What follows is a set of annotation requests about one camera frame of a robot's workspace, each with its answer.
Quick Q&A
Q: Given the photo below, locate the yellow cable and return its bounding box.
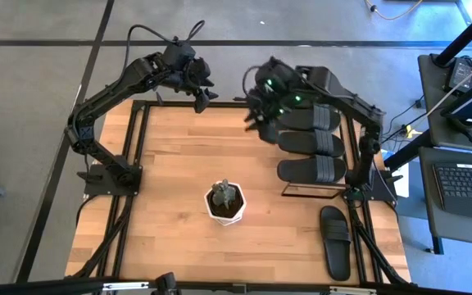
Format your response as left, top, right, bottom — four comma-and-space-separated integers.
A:
364, 0, 424, 21

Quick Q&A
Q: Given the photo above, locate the yellow power plug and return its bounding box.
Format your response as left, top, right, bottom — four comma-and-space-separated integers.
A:
402, 124, 424, 139

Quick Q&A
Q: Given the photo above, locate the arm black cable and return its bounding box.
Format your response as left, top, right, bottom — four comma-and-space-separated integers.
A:
124, 19, 207, 61
241, 64, 262, 100

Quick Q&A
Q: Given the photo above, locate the white paper sheet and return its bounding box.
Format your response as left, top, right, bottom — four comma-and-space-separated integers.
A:
392, 171, 410, 198

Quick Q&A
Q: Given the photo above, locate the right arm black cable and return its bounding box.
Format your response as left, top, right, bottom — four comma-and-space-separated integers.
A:
241, 64, 262, 100

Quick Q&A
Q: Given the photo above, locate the white angular plant pot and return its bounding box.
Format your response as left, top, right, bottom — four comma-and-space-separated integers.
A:
203, 181, 247, 228

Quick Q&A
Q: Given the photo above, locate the black power adapter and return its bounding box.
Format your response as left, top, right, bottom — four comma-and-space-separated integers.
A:
447, 57, 472, 92

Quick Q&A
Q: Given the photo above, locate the black rubber slide sandal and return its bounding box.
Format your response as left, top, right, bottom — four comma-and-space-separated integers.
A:
276, 154, 348, 185
275, 104, 343, 133
277, 129, 347, 159
319, 205, 353, 283

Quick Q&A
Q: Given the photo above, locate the white cable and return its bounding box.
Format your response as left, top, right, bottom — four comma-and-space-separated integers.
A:
424, 48, 472, 120

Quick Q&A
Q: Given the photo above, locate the small black device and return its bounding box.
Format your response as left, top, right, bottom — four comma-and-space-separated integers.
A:
152, 271, 179, 295

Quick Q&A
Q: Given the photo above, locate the black rig crossbar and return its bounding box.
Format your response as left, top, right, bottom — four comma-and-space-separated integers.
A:
0, 276, 472, 295

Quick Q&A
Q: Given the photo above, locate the black frame wooden shelf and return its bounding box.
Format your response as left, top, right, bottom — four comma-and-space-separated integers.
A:
276, 100, 356, 201

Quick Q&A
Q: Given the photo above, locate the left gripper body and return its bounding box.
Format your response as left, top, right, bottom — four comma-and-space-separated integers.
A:
178, 57, 215, 92

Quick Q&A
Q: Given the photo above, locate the dark green cactus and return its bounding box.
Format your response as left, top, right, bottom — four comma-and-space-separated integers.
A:
211, 178, 238, 209

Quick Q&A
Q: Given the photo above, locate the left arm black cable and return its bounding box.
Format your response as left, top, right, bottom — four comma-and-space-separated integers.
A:
124, 19, 207, 61

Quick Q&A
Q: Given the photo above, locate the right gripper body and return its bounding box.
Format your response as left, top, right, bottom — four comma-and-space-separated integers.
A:
248, 88, 290, 122

